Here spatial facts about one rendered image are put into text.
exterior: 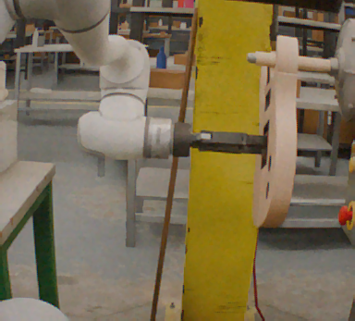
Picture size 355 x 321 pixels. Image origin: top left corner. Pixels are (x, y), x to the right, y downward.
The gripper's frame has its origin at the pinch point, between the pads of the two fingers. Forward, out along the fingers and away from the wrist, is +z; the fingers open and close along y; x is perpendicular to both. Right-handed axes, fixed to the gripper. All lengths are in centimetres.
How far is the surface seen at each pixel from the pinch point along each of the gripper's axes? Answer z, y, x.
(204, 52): -13, -78, 45
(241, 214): 5, -100, -10
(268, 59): -0.2, 6.5, 18.2
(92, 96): -124, -565, 138
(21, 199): -53, 6, -17
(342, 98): 18.6, 4.2, 11.6
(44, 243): -54, -28, -27
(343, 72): 17.7, 9.1, 16.5
